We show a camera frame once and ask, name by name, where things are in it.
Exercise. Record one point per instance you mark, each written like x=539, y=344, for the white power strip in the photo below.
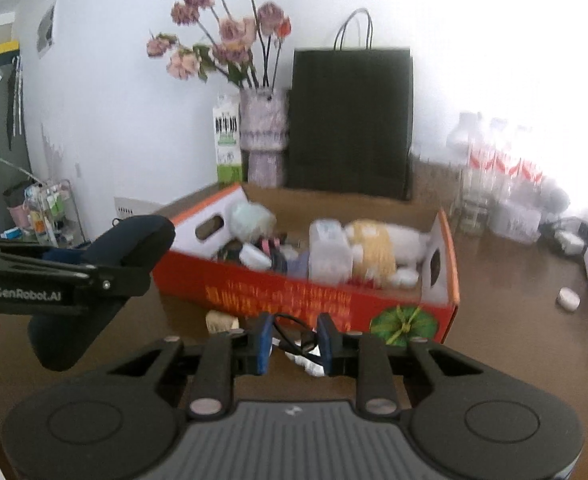
x=569, y=242

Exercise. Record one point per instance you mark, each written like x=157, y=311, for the dark blue glasses case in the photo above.
x=139, y=240

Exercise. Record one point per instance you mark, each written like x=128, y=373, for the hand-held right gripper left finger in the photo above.
x=263, y=345

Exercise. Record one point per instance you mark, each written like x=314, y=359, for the clear drinking glass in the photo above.
x=474, y=215

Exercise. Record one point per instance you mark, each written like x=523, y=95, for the white plastic cup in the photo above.
x=254, y=256

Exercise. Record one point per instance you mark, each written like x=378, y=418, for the red cardboard box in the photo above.
x=274, y=300

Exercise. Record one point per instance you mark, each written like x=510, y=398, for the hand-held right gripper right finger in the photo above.
x=325, y=345

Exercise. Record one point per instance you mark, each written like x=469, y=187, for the group of plastic water bottles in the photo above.
x=489, y=160

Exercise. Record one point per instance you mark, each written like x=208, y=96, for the small white round lid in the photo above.
x=568, y=299

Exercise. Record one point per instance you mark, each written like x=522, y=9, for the yellow white plush toy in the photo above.
x=374, y=245

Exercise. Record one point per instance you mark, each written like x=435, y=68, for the dried pink rose bouquet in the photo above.
x=231, y=30

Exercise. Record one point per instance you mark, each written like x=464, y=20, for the clear lidded food container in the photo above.
x=434, y=180

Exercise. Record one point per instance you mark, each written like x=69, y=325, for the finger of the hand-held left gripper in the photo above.
x=66, y=256
x=114, y=285

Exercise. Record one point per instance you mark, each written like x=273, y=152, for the brown wooden desktop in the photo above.
x=514, y=320

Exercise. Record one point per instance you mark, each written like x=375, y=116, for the white floor grille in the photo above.
x=130, y=207

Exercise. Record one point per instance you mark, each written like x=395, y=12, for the clear cotton swab container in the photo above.
x=329, y=255

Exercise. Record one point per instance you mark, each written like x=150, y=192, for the purple textured vase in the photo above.
x=264, y=125

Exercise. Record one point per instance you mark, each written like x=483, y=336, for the white green milk carton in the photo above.
x=226, y=135

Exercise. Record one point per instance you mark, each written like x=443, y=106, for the balled clear plastic bag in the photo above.
x=251, y=220

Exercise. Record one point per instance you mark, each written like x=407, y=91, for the white round camera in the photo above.
x=556, y=197

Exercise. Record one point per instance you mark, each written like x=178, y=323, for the pale dried grass sprig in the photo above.
x=51, y=155

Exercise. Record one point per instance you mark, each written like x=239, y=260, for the white patterned tin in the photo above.
x=514, y=222

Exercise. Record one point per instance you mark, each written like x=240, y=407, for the wall panel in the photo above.
x=46, y=27

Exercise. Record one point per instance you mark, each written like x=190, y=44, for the black paper bag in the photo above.
x=349, y=120

